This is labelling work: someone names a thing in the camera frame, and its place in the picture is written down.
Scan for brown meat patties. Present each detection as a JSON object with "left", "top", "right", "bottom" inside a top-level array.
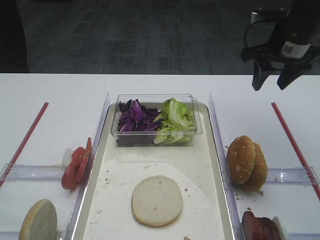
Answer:
[{"left": 241, "top": 211, "right": 281, "bottom": 240}]

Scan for sesame bun tops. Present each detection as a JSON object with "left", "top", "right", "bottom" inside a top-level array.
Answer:
[{"left": 226, "top": 135, "right": 269, "bottom": 192}]

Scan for metal tray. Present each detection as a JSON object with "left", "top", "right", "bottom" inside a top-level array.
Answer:
[{"left": 73, "top": 103, "right": 233, "bottom": 240}]

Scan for green lettuce in container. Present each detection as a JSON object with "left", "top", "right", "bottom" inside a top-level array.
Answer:
[{"left": 153, "top": 98, "right": 197, "bottom": 145}]

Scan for right clear long rail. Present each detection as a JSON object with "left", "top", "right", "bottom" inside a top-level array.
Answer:
[{"left": 208, "top": 93, "right": 244, "bottom": 240}]

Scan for yellow cheese slice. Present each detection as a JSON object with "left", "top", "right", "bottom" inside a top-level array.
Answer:
[{"left": 52, "top": 162, "right": 63, "bottom": 168}]

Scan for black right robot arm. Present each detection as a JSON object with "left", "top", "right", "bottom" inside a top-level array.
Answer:
[{"left": 240, "top": 0, "right": 320, "bottom": 91}]

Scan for purple cabbage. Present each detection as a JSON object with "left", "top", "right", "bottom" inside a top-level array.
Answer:
[{"left": 116, "top": 99, "right": 161, "bottom": 147}]

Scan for left bun half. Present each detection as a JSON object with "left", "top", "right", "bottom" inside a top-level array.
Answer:
[{"left": 18, "top": 199, "right": 58, "bottom": 240}]

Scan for red tomato slices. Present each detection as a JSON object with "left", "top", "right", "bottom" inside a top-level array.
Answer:
[{"left": 61, "top": 137, "right": 92, "bottom": 191}]

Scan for right red acrylic rail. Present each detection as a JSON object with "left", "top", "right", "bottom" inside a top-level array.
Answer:
[{"left": 271, "top": 102, "right": 320, "bottom": 199}]

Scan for red acrylic rail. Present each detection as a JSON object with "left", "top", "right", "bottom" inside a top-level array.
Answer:
[
  {"left": 0, "top": 102, "right": 49, "bottom": 187},
  {"left": 271, "top": 102, "right": 320, "bottom": 199}
]

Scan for clear divider near tomato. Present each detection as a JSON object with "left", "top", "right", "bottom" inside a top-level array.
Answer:
[{"left": 0, "top": 163, "right": 65, "bottom": 182}]

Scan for bun bottom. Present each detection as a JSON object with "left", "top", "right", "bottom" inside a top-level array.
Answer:
[{"left": 131, "top": 175, "right": 183, "bottom": 228}]

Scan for clear salad container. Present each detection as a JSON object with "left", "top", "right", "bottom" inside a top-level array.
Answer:
[{"left": 110, "top": 93, "right": 202, "bottom": 147}]

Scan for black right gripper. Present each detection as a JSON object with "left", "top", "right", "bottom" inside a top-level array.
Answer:
[{"left": 240, "top": 44, "right": 318, "bottom": 91}]

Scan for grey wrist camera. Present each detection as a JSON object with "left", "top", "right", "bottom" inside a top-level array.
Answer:
[{"left": 250, "top": 8, "right": 288, "bottom": 25}]

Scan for lower right clear divider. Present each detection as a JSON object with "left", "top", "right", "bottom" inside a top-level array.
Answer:
[{"left": 288, "top": 233, "right": 320, "bottom": 240}]

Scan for left red acrylic rail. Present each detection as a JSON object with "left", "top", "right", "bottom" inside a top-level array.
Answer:
[{"left": 0, "top": 102, "right": 49, "bottom": 187}]

